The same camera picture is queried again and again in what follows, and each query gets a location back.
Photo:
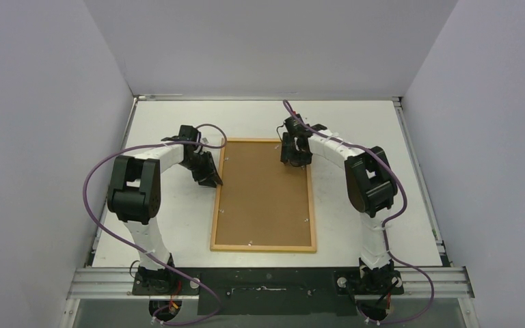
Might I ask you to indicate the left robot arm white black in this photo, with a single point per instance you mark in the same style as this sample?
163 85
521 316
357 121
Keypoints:
134 195

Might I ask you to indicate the aluminium table rail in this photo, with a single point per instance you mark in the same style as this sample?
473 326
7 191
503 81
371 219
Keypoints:
117 283

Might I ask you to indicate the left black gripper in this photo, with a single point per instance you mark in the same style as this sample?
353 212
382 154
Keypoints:
208 176

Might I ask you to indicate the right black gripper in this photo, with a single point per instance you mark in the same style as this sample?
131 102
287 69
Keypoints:
294 151

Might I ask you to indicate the yellow picture frame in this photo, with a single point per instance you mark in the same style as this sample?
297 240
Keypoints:
262 248

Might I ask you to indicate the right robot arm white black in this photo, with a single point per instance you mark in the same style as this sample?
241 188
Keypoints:
370 190

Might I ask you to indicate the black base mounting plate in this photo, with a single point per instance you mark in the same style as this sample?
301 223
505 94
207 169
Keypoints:
273 291

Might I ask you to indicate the brown cardboard backing board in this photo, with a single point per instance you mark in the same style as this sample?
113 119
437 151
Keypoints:
262 194

